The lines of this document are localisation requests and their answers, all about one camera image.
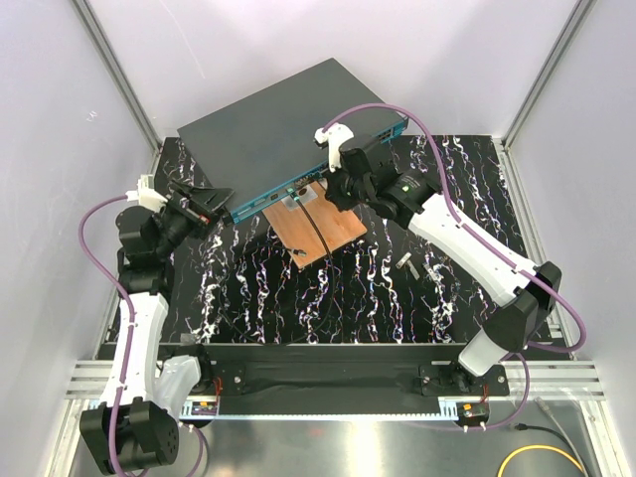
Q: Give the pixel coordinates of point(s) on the wooden board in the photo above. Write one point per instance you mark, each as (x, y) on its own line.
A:
(298, 224)

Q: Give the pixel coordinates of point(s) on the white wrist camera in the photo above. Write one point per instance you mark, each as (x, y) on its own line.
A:
(145, 195)
(333, 138)

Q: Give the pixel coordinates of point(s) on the silver SFP module plug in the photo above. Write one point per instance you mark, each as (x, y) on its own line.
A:
(432, 273)
(405, 262)

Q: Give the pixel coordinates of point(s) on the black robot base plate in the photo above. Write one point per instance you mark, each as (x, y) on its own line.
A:
(340, 377)

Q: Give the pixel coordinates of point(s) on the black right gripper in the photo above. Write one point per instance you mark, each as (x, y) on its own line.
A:
(331, 179)

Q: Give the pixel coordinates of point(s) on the white slotted cable duct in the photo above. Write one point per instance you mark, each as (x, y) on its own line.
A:
(199, 411)

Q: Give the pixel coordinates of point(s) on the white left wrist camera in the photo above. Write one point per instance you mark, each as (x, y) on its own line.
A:
(145, 195)

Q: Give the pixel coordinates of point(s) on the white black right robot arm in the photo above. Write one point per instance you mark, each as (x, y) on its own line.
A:
(361, 171)

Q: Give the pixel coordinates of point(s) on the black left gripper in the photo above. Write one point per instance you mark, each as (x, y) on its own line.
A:
(210, 198)

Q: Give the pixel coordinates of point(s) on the dark grey network switch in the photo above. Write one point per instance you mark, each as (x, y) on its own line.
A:
(263, 145)

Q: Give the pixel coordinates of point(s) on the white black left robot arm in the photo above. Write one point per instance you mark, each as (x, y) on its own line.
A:
(135, 426)

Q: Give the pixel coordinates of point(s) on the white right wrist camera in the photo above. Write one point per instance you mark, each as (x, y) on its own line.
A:
(333, 138)

